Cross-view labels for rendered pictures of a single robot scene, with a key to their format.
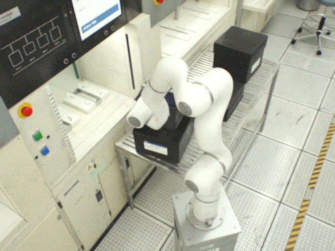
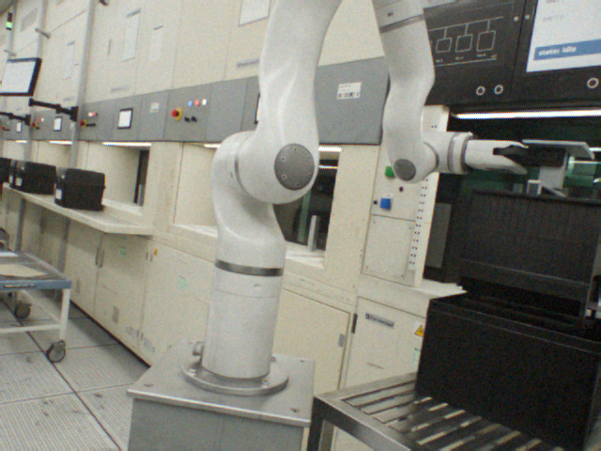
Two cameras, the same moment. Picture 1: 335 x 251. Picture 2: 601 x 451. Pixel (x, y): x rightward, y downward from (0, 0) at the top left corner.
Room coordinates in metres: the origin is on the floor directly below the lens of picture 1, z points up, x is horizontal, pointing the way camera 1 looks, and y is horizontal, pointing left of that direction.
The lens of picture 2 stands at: (1.06, -0.95, 1.08)
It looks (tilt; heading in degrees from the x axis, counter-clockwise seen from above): 4 degrees down; 104
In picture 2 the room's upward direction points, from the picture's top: 8 degrees clockwise
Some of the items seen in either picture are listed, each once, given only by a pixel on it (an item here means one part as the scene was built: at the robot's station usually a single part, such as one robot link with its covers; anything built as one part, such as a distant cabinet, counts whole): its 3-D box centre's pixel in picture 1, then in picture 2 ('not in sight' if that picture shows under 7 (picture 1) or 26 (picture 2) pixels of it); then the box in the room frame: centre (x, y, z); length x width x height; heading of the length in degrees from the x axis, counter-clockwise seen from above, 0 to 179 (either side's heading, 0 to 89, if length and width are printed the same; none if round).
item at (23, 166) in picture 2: not in sight; (35, 177); (-2.20, 2.47, 0.93); 0.30 x 0.28 x 0.26; 149
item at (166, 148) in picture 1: (164, 131); (517, 355); (1.27, 0.02, 0.85); 0.28 x 0.28 x 0.17; 66
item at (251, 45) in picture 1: (239, 54); not in sight; (1.96, -0.54, 0.89); 0.29 x 0.29 x 0.25; 53
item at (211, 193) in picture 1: (204, 181); (250, 198); (0.76, -0.14, 1.07); 0.19 x 0.12 x 0.24; 137
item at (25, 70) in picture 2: not in sight; (43, 89); (-1.72, 1.96, 1.59); 0.50 x 0.41 x 0.36; 57
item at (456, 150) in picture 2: not in sight; (463, 153); (1.12, 0.09, 1.22); 0.09 x 0.03 x 0.08; 67
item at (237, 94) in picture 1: (216, 93); not in sight; (1.61, -0.33, 0.83); 0.29 x 0.29 x 0.13; 57
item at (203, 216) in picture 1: (206, 202); (241, 320); (0.79, -0.17, 0.85); 0.19 x 0.19 x 0.18
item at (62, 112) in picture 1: (55, 122); not in sight; (1.34, 0.66, 0.89); 0.22 x 0.21 x 0.04; 57
